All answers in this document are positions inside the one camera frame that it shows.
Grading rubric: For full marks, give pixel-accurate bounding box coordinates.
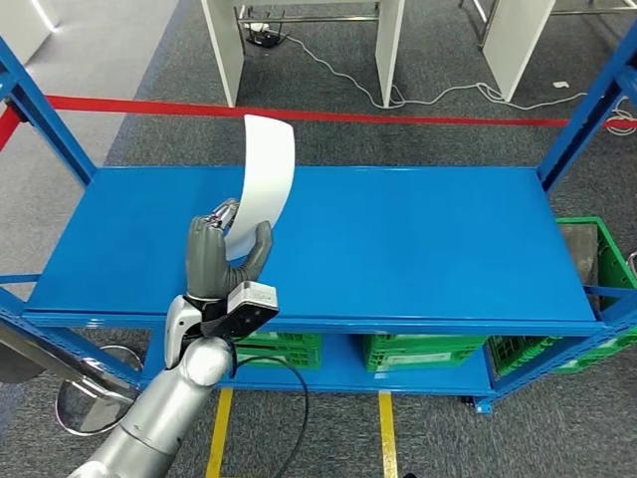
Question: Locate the white curved plastic part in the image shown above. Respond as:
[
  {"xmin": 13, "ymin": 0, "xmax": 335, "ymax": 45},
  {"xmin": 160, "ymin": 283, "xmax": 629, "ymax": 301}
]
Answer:
[{"xmin": 224, "ymin": 114, "xmax": 296, "ymax": 263}]

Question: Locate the blue metal shelf rack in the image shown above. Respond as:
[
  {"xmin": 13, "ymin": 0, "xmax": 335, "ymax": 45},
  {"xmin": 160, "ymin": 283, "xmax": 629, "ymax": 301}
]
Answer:
[{"xmin": 0, "ymin": 19, "xmax": 637, "ymax": 417}]

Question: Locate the short red barrier belt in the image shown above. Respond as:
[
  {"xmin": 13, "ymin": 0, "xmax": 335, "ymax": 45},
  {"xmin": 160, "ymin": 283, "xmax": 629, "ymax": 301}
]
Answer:
[{"xmin": 0, "ymin": 105, "xmax": 22, "ymax": 153}]

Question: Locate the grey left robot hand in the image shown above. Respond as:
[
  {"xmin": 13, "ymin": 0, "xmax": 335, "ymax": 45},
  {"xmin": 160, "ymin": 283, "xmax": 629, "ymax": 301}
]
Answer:
[{"xmin": 185, "ymin": 197, "xmax": 275, "ymax": 302}]

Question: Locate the black power strip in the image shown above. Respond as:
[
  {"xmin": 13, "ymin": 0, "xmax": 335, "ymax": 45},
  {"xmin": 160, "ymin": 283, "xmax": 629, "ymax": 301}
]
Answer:
[{"xmin": 245, "ymin": 23, "xmax": 290, "ymax": 50}]

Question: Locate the white desk leg panel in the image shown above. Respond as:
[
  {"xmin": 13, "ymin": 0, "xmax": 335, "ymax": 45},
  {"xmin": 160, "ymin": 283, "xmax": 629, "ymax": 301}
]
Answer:
[
  {"xmin": 482, "ymin": 0, "xmax": 556, "ymax": 103},
  {"xmin": 376, "ymin": 0, "xmax": 405, "ymax": 109},
  {"xmin": 202, "ymin": 0, "xmax": 245, "ymax": 109}
]

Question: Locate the chrome stanchion post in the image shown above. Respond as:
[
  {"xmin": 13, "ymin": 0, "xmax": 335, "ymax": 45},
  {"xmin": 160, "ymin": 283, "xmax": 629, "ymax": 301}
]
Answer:
[{"xmin": 0, "ymin": 322, "xmax": 145, "ymax": 438}]

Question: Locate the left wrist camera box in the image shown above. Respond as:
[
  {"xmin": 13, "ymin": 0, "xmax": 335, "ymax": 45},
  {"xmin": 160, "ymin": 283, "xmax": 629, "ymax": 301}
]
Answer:
[{"xmin": 219, "ymin": 280, "xmax": 279, "ymax": 343}]

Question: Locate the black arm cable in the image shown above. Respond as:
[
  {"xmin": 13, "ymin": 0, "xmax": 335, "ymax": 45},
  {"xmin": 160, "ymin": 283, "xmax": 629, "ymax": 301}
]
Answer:
[{"xmin": 231, "ymin": 356, "xmax": 309, "ymax": 478}]

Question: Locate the white floor cable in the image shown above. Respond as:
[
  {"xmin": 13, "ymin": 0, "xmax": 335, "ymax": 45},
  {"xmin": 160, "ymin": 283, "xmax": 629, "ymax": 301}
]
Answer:
[
  {"xmin": 285, "ymin": 36, "xmax": 406, "ymax": 111},
  {"xmin": 398, "ymin": 81, "xmax": 588, "ymax": 113}
]

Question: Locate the chrome desk crossbar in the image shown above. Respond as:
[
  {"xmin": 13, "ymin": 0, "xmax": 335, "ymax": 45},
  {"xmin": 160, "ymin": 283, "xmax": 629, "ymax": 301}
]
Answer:
[{"xmin": 236, "ymin": 3, "xmax": 382, "ymax": 25}]

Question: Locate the long red barrier belt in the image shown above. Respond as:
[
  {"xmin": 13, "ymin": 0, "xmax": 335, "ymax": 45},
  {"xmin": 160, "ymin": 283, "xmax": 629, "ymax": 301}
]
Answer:
[{"xmin": 45, "ymin": 95, "xmax": 637, "ymax": 130}]

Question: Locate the coiled white cable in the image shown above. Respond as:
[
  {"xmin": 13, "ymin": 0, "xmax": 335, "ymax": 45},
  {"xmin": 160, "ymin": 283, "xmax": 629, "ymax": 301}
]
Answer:
[{"xmin": 604, "ymin": 99, "xmax": 637, "ymax": 136}]

